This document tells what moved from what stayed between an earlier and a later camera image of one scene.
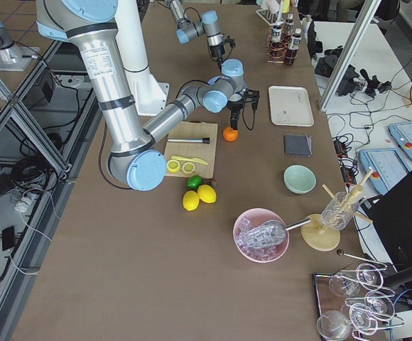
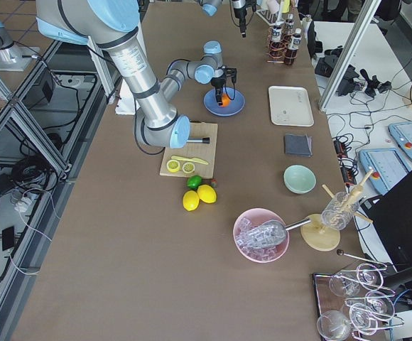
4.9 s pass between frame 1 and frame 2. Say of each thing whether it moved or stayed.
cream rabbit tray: stayed
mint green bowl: stayed
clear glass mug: stayed
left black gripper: moved
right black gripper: moved
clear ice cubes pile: stayed
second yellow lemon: stayed
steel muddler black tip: stayed
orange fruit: moved
